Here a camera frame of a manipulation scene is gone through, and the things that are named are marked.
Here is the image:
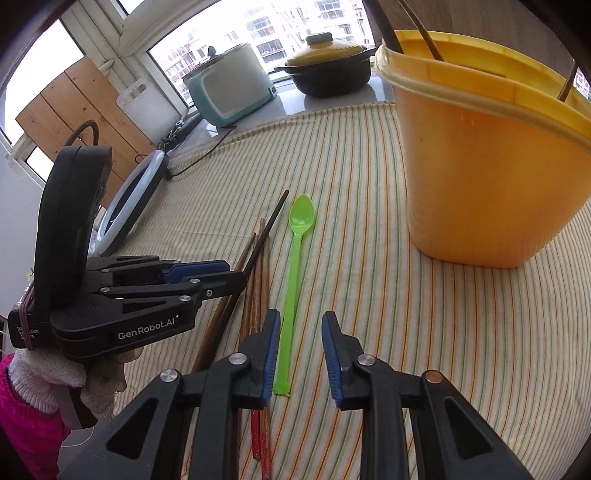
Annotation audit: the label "light wooden board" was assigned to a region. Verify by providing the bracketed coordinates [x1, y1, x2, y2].
[365, 0, 591, 51]

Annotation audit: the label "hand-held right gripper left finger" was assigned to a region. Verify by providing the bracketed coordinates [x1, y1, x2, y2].
[58, 309, 281, 480]

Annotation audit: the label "black pot with yellow lid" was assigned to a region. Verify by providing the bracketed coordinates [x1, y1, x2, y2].
[274, 32, 377, 99]

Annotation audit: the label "striped tablecloth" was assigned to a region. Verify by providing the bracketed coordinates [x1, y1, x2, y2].
[90, 99, 591, 480]

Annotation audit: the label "red-tipped wooden chopstick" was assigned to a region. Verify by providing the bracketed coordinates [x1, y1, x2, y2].
[259, 228, 273, 480]
[557, 58, 578, 101]
[238, 272, 256, 344]
[249, 217, 266, 460]

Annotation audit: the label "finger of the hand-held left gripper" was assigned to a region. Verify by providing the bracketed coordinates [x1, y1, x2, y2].
[99, 271, 248, 304]
[85, 255, 230, 284]

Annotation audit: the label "teal rice cooker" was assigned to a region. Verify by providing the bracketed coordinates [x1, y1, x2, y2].
[182, 44, 278, 129]

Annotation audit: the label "yellow plastic container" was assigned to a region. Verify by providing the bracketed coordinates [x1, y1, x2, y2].
[374, 30, 591, 269]

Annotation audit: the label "apartment buildings outside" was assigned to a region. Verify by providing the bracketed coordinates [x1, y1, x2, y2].
[148, 0, 384, 100]

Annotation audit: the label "person's left hand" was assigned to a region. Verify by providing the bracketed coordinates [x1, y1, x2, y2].
[7, 346, 144, 421]

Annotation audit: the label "white ring light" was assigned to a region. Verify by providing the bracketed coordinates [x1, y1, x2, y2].
[65, 120, 169, 259]

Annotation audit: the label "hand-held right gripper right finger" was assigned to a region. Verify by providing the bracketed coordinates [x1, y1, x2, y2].
[321, 310, 536, 480]

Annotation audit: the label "green plastic spoon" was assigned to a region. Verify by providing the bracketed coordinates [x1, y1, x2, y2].
[273, 194, 317, 397]

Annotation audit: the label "black rice cooker cable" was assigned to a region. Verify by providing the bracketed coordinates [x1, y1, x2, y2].
[166, 124, 238, 181]

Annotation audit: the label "person's left forearm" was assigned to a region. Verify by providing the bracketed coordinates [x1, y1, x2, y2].
[0, 355, 72, 480]

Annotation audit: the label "white window frame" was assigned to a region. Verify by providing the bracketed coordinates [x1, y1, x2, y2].
[0, 0, 384, 158]

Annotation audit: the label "brown plank board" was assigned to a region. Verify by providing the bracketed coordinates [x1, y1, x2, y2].
[16, 58, 160, 204]

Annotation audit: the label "white cutting board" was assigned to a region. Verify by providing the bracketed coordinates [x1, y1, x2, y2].
[115, 78, 190, 153]

